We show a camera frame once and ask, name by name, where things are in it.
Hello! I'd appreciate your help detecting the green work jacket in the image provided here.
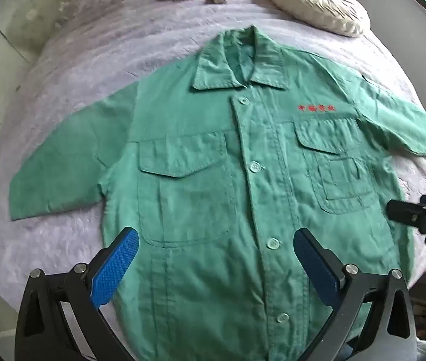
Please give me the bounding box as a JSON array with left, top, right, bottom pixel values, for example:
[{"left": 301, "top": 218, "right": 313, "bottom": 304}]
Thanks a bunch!
[{"left": 9, "top": 25, "right": 426, "bottom": 361}]

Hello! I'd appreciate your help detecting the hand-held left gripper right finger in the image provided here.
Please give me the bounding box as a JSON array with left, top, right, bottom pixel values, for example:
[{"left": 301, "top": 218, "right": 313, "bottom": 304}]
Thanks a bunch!
[{"left": 294, "top": 228, "right": 422, "bottom": 361}]

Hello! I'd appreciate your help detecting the lavender plush bed blanket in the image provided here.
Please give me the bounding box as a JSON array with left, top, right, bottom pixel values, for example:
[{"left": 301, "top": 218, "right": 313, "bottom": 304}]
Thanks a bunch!
[{"left": 0, "top": 0, "right": 426, "bottom": 361}]

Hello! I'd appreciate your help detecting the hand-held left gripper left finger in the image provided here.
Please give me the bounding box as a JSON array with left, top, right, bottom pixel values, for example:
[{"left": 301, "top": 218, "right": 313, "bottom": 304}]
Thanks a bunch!
[{"left": 14, "top": 226, "right": 140, "bottom": 361}]

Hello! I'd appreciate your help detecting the white round pillow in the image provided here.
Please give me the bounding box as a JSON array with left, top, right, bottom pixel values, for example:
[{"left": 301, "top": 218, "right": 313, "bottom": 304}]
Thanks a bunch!
[{"left": 269, "top": 0, "right": 371, "bottom": 38}]

